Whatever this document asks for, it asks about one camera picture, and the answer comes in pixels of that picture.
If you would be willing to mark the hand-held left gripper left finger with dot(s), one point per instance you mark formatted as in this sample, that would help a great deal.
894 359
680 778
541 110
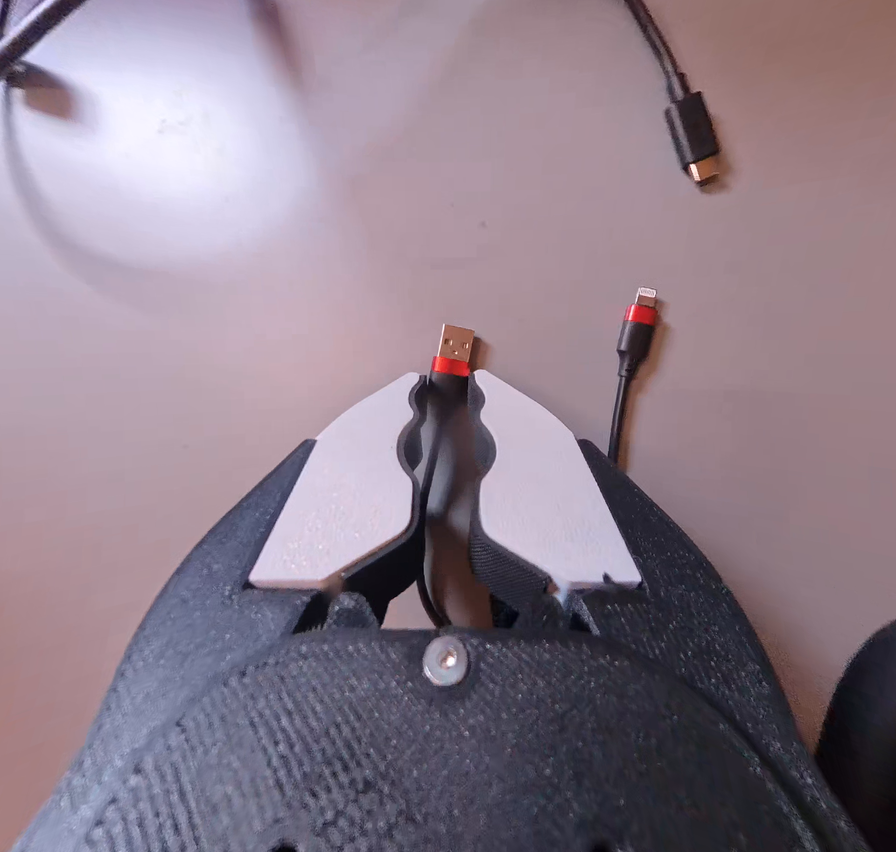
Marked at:
343 502

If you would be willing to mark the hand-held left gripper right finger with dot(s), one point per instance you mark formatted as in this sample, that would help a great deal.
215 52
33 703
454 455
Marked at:
553 509

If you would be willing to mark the black mesh chair pad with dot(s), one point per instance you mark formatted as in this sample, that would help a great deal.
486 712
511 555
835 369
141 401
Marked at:
861 740

